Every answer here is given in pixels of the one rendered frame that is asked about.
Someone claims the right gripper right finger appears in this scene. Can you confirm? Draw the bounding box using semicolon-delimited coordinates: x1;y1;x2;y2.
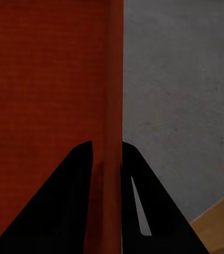
120;142;210;254

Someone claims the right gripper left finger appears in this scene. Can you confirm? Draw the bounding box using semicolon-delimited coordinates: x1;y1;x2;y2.
0;141;93;254

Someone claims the storage box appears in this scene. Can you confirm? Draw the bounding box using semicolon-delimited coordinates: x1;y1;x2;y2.
0;0;123;254

